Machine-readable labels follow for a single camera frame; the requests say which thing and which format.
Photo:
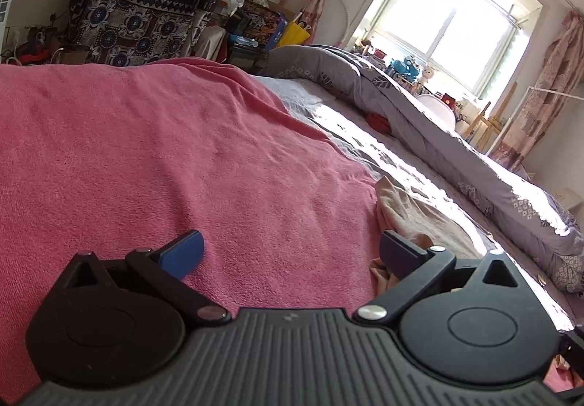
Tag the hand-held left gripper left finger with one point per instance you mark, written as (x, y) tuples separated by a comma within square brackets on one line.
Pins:
[(182, 251)]

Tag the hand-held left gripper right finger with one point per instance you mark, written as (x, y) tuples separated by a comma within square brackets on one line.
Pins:
[(396, 253)]

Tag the beige t-shirt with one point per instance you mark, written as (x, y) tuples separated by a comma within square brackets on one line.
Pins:
[(410, 214)]

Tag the grey patterned pillow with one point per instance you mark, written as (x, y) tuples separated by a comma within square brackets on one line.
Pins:
[(568, 271)]

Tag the pink blanket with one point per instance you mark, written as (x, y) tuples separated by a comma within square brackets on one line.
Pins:
[(159, 150)]

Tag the grey patterned duvet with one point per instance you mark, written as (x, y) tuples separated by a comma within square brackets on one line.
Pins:
[(456, 150)]

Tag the red cloth item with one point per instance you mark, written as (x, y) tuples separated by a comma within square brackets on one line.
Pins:
[(379, 123)]

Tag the white chair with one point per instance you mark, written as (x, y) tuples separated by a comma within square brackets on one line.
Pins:
[(437, 109)]

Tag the wooden easel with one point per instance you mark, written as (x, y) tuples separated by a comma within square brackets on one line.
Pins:
[(490, 123)]

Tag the blue toy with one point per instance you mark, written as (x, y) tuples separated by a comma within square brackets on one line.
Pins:
[(404, 68)]

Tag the white and red cloth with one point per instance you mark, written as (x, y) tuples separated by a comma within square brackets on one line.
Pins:
[(211, 45)]

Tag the brown cardboard box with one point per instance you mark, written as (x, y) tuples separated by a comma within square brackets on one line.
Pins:
[(73, 57)]

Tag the patterned cloth cover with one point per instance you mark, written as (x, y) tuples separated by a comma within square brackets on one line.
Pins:
[(132, 22)]

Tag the colourful game box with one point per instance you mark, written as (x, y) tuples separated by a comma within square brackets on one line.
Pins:
[(262, 25)]

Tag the window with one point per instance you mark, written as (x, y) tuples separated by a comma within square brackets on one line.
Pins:
[(447, 18)]

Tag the yellow paper bag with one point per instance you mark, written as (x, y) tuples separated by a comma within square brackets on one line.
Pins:
[(294, 34)]

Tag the pink hula hoop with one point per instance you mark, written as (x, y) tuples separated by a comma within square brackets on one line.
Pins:
[(347, 16)]

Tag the red and blue cloth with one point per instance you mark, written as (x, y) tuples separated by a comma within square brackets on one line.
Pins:
[(34, 47)]

